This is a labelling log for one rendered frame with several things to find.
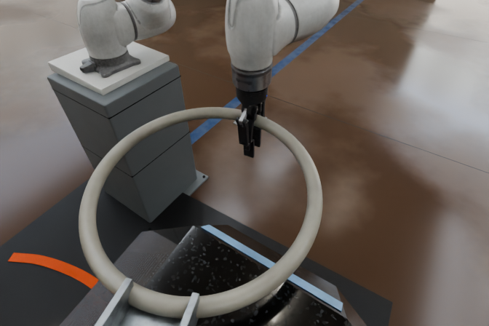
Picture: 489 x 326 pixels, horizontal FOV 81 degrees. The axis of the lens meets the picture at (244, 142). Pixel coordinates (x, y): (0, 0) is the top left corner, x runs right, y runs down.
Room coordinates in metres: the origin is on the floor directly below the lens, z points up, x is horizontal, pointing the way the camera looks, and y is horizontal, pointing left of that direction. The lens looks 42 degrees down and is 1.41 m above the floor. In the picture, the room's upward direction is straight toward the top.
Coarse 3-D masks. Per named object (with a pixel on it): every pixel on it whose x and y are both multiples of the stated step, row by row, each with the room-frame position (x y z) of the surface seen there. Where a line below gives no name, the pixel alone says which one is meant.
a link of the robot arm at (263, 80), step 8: (272, 64) 0.57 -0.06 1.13; (232, 72) 0.57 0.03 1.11; (240, 72) 0.54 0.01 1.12; (248, 72) 0.54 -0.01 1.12; (256, 72) 0.54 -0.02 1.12; (264, 72) 0.54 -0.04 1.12; (232, 80) 0.58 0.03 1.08; (240, 80) 0.54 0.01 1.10; (248, 80) 0.54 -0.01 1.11; (256, 80) 0.54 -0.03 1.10; (264, 80) 0.55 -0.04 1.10; (240, 88) 0.55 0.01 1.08; (248, 88) 0.54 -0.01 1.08; (256, 88) 0.54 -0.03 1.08; (264, 88) 0.55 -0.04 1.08
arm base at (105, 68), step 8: (120, 56) 1.12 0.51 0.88; (128, 56) 1.16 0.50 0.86; (88, 64) 1.08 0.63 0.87; (96, 64) 1.09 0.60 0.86; (104, 64) 1.08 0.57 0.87; (112, 64) 1.09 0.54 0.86; (120, 64) 1.11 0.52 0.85; (128, 64) 1.13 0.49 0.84; (136, 64) 1.15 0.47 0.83; (104, 72) 1.05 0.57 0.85; (112, 72) 1.07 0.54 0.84
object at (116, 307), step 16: (128, 288) 0.18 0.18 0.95; (112, 304) 0.15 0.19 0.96; (128, 304) 0.16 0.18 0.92; (192, 304) 0.15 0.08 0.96; (112, 320) 0.13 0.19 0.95; (128, 320) 0.14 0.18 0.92; (144, 320) 0.14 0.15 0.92; (160, 320) 0.14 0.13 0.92; (176, 320) 0.14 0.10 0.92; (192, 320) 0.14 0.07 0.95
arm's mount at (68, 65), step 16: (128, 48) 1.31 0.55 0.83; (144, 48) 1.31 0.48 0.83; (64, 64) 1.14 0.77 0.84; (80, 64) 1.14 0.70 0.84; (144, 64) 1.16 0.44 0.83; (160, 64) 1.20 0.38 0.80; (80, 80) 1.03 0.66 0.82; (96, 80) 1.02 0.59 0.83; (112, 80) 1.02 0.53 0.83; (128, 80) 1.06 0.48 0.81
